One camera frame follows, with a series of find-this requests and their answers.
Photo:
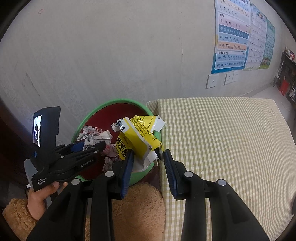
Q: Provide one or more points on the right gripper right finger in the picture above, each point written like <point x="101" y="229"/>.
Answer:
<point x="231" y="219"/>

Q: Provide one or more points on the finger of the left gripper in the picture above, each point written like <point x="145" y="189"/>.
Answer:
<point x="70" y="148"/>
<point x="71" y="164"/>

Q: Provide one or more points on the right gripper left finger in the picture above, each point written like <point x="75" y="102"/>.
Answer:
<point x="65" y="219"/>

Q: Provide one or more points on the white red paper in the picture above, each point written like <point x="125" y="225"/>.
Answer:
<point x="95" y="135"/>

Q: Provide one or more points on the yellow medicine box wrapper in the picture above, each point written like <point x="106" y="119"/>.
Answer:
<point x="137" y="134"/>

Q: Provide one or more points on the left hand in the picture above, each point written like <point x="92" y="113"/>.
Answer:
<point x="36" y="205"/>

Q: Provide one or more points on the yellow checkered tablecloth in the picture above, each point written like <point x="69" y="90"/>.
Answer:
<point x="245" y="141"/>

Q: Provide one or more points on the red bucket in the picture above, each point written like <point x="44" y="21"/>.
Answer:
<point x="284" y="87"/>

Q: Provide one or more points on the dark shelf desk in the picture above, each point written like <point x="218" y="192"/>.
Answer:
<point x="286" y="71"/>

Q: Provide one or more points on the white wall outlet plate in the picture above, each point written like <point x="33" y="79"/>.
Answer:
<point x="212" y="81"/>

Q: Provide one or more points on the double wall socket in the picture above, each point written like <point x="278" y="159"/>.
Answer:
<point x="231" y="77"/>

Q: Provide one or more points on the teal wall poster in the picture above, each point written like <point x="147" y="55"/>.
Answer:
<point x="269" y="45"/>

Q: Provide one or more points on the white grid wall poster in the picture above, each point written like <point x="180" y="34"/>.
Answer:
<point x="257" y="39"/>

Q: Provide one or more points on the pinyin wall poster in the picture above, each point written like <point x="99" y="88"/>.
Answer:
<point x="233" y="19"/>

